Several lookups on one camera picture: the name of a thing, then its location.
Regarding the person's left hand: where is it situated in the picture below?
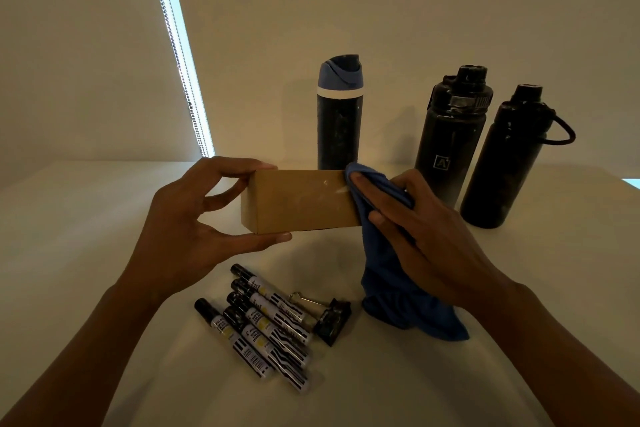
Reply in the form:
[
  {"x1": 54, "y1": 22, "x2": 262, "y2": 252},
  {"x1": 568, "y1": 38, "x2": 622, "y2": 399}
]
[{"x1": 119, "y1": 156, "x2": 293, "y2": 305}]

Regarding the person's right hand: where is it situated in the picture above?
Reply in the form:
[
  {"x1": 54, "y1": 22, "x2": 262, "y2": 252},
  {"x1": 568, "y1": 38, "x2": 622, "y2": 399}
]
[{"x1": 349, "y1": 169, "x2": 516, "y2": 315}]

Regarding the blue cloth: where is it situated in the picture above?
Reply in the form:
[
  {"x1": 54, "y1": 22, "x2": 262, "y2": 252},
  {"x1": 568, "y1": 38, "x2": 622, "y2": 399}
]
[{"x1": 345, "y1": 163, "x2": 470, "y2": 342}]

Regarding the black bottle with loop handle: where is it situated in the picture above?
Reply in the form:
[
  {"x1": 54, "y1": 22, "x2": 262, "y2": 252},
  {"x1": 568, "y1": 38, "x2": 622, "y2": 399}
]
[{"x1": 459, "y1": 83, "x2": 577, "y2": 230}]

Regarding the black grey gradient bottle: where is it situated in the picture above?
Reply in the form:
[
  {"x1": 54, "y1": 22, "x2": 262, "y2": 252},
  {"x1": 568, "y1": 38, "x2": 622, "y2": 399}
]
[{"x1": 414, "y1": 65, "x2": 495, "y2": 210}]

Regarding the black white striped marker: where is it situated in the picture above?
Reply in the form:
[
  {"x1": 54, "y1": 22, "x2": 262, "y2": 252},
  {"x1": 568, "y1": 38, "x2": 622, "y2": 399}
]
[
  {"x1": 230, "y1": 277, "x2": 313, "y2": 345},
  {"x1": 226, "y1": 291, "x2": 311, "y2": 368},
  {"x1": 222, "y1": 305, "x2": 311, "y2": 394},
  {"x1": 230, "y1": 263, "x2": 319, "y2": 330}
]

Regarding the barcode label black marker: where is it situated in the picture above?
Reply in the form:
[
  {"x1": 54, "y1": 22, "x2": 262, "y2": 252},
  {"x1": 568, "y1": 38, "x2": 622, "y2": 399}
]
[{"x1": 193, "y1": 297, "x2": 275, "y2": 380}]

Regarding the brown paper box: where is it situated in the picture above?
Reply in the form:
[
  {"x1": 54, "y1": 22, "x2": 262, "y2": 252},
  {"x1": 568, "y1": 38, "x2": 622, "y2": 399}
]
[{"x1": 241, "y1": 169, "x2": 362, "y2": 235}]

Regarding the black binder clip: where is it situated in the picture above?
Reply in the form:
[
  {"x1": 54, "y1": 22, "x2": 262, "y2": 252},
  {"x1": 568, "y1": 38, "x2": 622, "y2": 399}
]
[{"x1": 289, "y1": 291, "x2": 353, "y2": 348}]

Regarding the navy bottle with blue lid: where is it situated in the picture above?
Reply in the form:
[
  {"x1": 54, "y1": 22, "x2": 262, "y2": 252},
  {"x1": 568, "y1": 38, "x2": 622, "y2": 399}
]
[{"x1": 317, "y1": 54, "x2": 365, "y2": 171}]

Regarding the person's left forearm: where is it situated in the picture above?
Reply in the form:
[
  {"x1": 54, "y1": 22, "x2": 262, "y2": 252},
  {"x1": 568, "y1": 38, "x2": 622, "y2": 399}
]
[{"x1": 0, "y1": 281, "x2": 161, "y2": 427}]

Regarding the person's right forearm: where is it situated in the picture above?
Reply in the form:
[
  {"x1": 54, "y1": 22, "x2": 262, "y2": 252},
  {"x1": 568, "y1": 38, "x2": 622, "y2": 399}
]
[{"x1": 469, "y1": 281, "x2": 640, "y2": 427}]

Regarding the beaded blind chain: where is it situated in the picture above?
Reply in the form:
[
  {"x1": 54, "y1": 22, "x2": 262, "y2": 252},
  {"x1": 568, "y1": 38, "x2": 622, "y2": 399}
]
[{"x1": 145, "y1": 0, "x2": 211, "y2": 157}]

